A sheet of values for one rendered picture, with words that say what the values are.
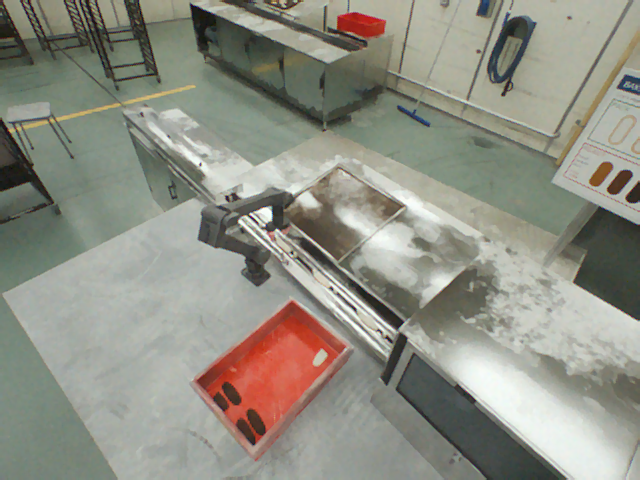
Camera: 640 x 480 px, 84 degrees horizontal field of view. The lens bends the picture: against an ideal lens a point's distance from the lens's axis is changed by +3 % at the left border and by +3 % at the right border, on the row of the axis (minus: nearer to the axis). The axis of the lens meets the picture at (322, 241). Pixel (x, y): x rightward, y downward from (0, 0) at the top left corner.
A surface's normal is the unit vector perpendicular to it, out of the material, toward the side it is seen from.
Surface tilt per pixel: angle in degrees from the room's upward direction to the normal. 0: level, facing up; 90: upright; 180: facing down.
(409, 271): 10
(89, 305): 0
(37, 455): 0
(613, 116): 90
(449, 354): 0
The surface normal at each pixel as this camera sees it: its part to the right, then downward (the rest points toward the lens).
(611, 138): -0.77, 0.42
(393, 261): -0.07, -0.61
